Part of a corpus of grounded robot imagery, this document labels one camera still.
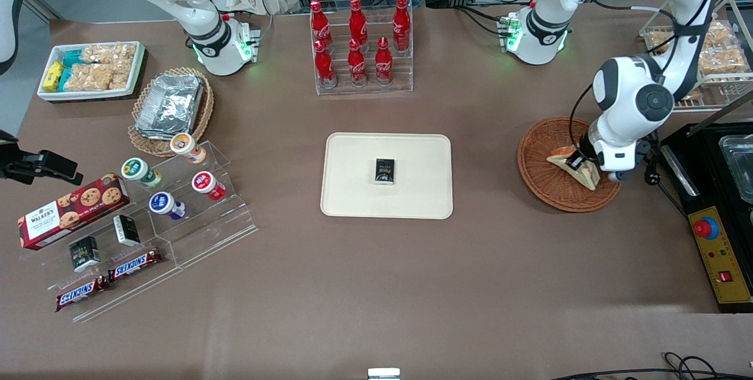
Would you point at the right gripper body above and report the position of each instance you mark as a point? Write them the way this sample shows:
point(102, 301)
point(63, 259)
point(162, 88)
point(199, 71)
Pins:
point(17, 164)

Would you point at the triangular sandwich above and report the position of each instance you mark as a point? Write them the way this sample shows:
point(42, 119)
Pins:
point(588, 179)

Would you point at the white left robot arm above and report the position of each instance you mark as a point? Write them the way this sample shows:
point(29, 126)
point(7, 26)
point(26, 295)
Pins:
point(550, 27)

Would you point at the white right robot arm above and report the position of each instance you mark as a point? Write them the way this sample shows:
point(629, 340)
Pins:
point(200, 15)

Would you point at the brown round wicker basket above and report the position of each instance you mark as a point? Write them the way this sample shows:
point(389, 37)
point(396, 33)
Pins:
point(547, 186)

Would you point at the white rectangular snack tray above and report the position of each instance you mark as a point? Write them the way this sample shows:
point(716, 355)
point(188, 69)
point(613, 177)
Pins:
point(88, 94)

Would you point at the light woven wicker basket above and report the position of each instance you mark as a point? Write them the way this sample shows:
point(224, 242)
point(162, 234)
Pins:
point(203, 115)

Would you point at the cream plastic tray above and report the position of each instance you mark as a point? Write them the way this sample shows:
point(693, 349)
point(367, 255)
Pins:
point(353, 192)

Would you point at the red Walkers cookie box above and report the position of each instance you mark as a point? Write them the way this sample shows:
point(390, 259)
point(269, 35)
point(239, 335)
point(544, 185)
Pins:
point(70, 212)

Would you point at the green lid cup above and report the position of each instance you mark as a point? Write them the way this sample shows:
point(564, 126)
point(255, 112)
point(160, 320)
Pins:
point(136, 169)

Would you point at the small black box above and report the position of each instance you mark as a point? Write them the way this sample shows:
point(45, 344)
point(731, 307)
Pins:
point(126, 230)
point(385, 171)
point(84, 253)

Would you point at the teal snack packet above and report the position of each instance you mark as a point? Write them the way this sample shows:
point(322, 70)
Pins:
point(73, 58)
point(64, 79)

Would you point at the yellow snack packet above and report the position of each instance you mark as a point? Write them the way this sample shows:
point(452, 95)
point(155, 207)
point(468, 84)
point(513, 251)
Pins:
point(53, 76)

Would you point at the rice cracker bag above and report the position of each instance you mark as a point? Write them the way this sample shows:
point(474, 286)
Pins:
point(109, 54)
point(88, 77)

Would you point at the black countertop appliance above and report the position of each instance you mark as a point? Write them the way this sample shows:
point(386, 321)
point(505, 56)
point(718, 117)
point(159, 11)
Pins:
point(706, 174)

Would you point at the blue lid cup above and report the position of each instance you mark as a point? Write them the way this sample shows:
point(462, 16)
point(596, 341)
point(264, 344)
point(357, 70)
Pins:
point(163, 203)

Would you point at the Snickers bar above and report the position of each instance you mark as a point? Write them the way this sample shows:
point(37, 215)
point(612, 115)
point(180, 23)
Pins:
point(134, 264)
point(82, 293)

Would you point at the bagged snack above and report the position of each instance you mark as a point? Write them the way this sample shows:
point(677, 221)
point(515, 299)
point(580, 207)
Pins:
point(719, 34)
point(660, 42)
point(725, 61)

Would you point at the red emergency stop button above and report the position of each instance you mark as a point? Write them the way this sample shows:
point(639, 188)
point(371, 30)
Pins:
point(706, 227)

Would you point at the orange lid cup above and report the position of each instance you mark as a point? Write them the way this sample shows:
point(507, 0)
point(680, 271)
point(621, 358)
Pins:
point(185, 146)

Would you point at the clear glass container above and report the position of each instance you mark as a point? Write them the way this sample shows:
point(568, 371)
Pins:
point(738, 168)

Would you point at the stack of foil containers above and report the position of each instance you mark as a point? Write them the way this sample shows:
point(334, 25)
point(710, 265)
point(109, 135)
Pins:
point(170, 103)

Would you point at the red lid cup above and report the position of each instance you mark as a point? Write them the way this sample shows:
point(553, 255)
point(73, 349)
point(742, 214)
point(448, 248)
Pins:
point(205, 183)

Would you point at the clear acrylic stepped display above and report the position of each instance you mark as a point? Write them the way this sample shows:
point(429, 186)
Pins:
point(206, 233)

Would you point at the yellow emergency stop box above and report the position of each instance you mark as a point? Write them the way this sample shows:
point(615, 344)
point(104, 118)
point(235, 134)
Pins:
point(726, 262)

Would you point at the clear acrylic bottle rack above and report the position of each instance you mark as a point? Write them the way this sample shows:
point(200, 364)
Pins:
point(403, 80)

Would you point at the red cola bottle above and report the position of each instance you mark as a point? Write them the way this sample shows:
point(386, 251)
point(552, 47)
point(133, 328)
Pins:
point(320, 24)
point(358, 21)
point(357, 67)
point(383, 66)
point(401, 24)
point(325, 68)

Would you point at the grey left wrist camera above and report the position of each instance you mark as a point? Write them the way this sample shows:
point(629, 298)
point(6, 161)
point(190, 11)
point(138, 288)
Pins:
point(620, 176)

